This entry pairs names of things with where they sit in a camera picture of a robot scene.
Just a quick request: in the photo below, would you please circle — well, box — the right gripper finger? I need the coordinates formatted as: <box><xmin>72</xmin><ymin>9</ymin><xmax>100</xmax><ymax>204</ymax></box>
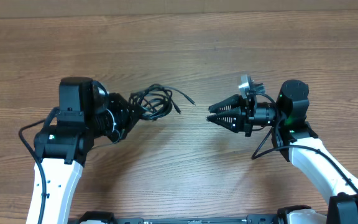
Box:
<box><xmin>208</xmin><ymin>95</ymin><xmax>239</xmax><ymax>113</ymax></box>
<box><xmin>206</xmin><ymin>108</ymin><xmax>244</xmax><ymax>133</ymax></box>

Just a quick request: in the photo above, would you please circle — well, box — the thick black USB-A cable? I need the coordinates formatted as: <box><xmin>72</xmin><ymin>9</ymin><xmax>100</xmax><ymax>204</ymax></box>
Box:
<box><xmin>128</xmin><ymin>83</ymin><xmax>173</xmax><ymax>121</ymax></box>

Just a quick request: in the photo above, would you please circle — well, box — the thin black USB cable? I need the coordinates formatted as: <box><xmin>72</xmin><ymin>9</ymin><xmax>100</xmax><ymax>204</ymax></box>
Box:
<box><xmin>129</xmin><ymin>83</ymin><xmax>196</xmax><ymax>119</ymax></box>

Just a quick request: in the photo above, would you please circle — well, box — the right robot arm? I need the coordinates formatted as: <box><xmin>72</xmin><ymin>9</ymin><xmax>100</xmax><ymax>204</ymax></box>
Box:
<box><xmin>207</xmin><ymin>76</ymin><xmax>358</xmax><ymax>223</ymax></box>

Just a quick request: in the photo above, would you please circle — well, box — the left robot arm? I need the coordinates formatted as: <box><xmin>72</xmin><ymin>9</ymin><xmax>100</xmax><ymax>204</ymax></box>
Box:
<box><xmin>26</xmin><ymin>77</ymin><xmax>143</xmax><ymax>223</ymax></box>

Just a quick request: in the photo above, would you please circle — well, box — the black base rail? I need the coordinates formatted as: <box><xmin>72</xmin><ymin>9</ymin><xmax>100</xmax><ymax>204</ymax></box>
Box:
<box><xmin>69</xmin><ymin>205</ymin><xmax>327</xmax><ymax>224</ymax></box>

